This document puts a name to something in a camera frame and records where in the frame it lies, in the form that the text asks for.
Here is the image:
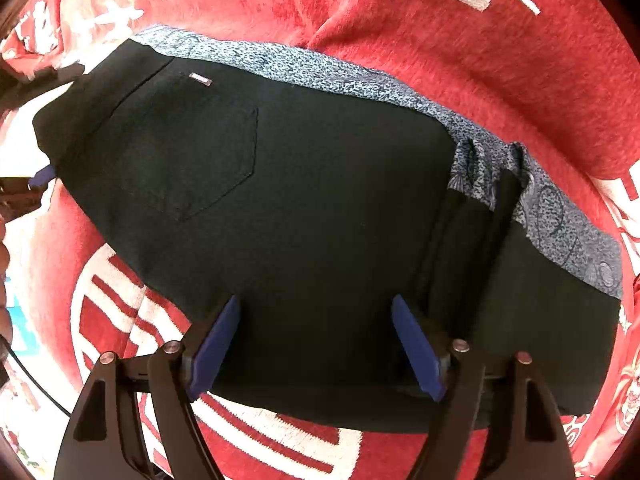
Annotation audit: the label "red printed blanket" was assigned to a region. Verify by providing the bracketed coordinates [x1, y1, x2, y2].
[0, 0, 640, 480]

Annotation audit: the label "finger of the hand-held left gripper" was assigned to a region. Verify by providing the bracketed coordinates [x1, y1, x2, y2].
[0, 62, 87, 111]
[0, 162, 55, 208]

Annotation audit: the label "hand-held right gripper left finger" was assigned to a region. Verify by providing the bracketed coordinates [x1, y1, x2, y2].
[52, 294, 243, 480]

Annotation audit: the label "black pants with floral trim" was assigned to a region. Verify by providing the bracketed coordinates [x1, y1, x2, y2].
[32, 24, 625, 433]

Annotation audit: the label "person's left hand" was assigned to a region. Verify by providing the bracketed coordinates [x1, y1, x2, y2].
[0, 212, 16, 343]

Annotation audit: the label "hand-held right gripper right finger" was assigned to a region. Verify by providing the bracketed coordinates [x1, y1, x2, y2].
[391, 294, 576, 480]

